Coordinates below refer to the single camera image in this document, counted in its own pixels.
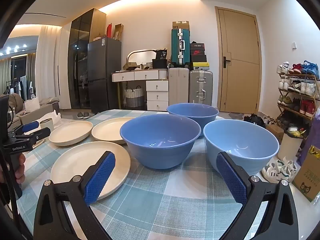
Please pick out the yellow and black shoe box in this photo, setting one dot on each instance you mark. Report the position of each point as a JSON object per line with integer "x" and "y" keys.
{"x": 200, "y": 66}

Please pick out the beige suitcase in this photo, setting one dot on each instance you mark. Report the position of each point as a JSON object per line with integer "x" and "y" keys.
{"x": 178, "y": 85}

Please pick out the teal checked tablecloth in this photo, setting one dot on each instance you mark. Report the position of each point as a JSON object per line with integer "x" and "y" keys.
{"x": 162, "y": 200}

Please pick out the dark glass cabinet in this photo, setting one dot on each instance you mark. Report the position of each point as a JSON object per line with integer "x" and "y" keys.
{"x": 78, "y": 62}

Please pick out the grey sofa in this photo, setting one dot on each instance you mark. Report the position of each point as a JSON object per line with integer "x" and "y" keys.
{"x": 32, "y": 110}

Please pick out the grey slipper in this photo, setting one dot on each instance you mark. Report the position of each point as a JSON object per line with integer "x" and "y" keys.
{"x": 80, "y": 115}
{"x": 86, "y": 115}

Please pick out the cream round plate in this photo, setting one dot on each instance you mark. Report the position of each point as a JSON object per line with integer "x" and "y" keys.
{"x": 71, "y": 132}
{"x": 82, "y": 160}
{"x": 110, "y": 130}

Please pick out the arched mirror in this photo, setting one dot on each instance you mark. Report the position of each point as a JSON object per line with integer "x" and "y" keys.
{"x": 140, "y": 57}

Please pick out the pile of dark sneakers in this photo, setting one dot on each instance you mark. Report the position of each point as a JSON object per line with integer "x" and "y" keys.
{"x": 255, "y": 120}

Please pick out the black paper bag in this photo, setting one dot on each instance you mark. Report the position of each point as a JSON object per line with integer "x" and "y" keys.
{"x": 161, "y": 53}

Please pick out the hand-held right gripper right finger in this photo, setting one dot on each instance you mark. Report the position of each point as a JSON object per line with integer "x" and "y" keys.
{"x": 231, "y": 177}

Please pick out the purple bag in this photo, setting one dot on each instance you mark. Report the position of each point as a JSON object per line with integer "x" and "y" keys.
{"x": 311, "y": 135}

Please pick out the small open cardboard box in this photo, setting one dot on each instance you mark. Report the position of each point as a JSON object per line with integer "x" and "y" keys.
{"x": 129, "y": 66}

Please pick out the dark grey fridge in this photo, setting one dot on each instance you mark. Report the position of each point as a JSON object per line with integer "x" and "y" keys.
{"x": 103, "y": 75}

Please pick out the flat cardboard carton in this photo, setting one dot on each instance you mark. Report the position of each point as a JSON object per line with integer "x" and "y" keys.
{"x": 118, "y": 32}

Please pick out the metal shoe rack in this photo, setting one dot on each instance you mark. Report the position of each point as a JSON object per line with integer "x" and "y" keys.
{"x": 313, "y": 116}

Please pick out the small brown cardboard box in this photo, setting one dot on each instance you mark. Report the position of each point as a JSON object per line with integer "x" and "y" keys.
{"x": 274, "y": 133}

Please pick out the red flat box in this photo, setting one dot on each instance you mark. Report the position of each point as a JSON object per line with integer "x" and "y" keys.
{"x": 109, "y": 30}

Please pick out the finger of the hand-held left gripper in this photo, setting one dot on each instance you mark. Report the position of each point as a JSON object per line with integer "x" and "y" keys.
{"x": 30, "y": 126}
{"x": 35, "y": 135}

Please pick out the teal suitcase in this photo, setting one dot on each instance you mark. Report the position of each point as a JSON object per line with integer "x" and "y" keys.
{"x": 180, "y": 47}

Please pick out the light blue bowl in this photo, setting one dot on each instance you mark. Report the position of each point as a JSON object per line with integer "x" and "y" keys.
{"x": 240, "y": 140}

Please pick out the white and green sneaker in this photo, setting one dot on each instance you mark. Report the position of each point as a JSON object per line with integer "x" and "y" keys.
{"x": 273, "y": 173}
{"x": 287, "y": 167}

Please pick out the hanging clothes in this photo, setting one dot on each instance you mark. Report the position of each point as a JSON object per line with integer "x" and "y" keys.
{"x": 21, "y": 87}

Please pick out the tan wooden door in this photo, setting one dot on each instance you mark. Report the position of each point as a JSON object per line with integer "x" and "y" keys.
{"x": 240, "y": 62}

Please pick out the cardboard box with black label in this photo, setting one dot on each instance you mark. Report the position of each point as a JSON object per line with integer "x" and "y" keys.
{"x": 180, "y": 25}

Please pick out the black storage box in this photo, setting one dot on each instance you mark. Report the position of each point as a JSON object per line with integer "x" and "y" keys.
{"x": 159, "y": 63}

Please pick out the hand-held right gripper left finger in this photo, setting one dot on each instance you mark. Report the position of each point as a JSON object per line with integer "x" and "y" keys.
{"x": 100, "y": 177}

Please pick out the black and red shoe box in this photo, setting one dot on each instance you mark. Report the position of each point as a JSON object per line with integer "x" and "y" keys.
{"x": 197, "y": 46}

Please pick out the person's left hand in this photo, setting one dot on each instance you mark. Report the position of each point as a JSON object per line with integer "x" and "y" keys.
{"x": 20, "y": 167}

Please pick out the grey door mat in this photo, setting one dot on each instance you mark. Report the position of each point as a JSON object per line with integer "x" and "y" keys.
{"x": 235, "y": 115}

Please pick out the collection of shelved shoes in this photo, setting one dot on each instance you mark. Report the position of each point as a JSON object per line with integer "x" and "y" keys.
{"x": 305, "y": 87}

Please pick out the green printed cardboard box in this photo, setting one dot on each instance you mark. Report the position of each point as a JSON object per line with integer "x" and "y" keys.
{"x": 308, "y": 177}

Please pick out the silver suitcase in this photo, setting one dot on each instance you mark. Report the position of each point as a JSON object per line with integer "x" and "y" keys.
{"x": 200, "y": 87}

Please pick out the pale mug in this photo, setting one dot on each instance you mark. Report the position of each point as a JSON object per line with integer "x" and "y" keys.
{"x": 47, "y": 126}

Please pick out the woven laundry basket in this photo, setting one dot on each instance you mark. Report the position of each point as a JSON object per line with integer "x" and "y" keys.
{"x": 135, "y": 97}

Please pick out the white dressing table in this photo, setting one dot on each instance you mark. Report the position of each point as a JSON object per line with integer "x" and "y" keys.
{"x": 152, "y": 85}

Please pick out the white trash bin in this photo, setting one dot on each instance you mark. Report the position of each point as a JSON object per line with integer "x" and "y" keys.
{"x": 290, "y": 145}

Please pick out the white curtain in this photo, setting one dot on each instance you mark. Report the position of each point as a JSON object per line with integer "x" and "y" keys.
{"x": 47, "y": 62}

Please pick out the dark blue bowl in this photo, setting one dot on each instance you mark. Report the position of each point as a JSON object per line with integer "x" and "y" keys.
{"x": 192, "y": 112}
{"x": 160, "y": 140}

